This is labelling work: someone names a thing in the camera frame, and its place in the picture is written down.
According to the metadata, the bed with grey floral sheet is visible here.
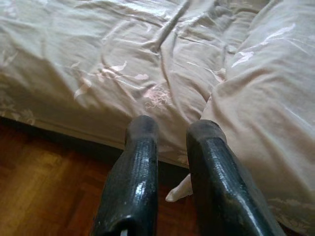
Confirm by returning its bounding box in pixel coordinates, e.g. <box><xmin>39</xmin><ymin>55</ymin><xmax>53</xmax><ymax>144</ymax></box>
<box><xmin>0</xmin><ymin>0</ymin><xmax>315</xmax><ymax>232</ymax></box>

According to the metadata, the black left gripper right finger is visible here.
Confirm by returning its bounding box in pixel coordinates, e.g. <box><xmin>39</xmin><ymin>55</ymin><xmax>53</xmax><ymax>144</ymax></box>
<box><xmin>186</xmin><ymin>119</ymin><xmax>287</xmax><ymax>236</ymax></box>

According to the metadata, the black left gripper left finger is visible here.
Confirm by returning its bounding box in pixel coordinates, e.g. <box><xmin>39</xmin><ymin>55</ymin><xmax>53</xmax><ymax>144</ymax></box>
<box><xmin>92</xmin><ymin>115</ymin><xmax>159</xmax><ymax>236</ymax></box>

